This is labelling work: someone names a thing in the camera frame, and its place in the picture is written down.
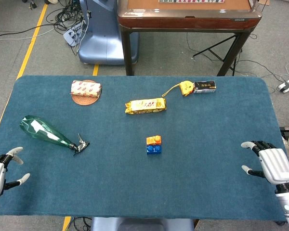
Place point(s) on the white power strip with plugs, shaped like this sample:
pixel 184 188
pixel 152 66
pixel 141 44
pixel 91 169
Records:
pixel 71 36

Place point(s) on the row of mahjong tiles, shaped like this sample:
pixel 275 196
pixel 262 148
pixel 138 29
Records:
pixel 190 1

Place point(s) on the white red patterned package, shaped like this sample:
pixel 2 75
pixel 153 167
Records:
pixel 86 88

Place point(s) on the blue toy block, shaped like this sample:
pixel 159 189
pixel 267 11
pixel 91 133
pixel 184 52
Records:
pixel 154 149

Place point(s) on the blue machine base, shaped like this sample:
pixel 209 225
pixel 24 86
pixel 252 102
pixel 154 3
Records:
pixel 103 38

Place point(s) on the black silver crumpled foil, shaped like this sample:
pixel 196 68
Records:
pixel 82 145

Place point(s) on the blue felt table cloth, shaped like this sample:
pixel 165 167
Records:
pixel 144 183

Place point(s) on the black drink carton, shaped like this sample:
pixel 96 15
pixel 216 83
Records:
pixel 204 86

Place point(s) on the round brown coaster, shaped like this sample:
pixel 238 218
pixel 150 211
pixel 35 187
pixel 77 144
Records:
pixel 85 100

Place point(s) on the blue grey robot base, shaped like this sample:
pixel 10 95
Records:
pixel 142 225

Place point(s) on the grey power strip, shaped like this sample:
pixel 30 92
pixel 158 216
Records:
pixel 287 84

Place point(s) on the brown mahjong table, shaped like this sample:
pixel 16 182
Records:
pixel 190 21

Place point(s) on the orange toy block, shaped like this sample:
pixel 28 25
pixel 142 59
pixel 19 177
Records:
pixel 151 140

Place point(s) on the yellow snack package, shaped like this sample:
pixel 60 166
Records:
pixel 145 106

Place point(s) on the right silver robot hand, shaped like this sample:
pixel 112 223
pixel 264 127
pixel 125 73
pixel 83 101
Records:
pixel 277 166

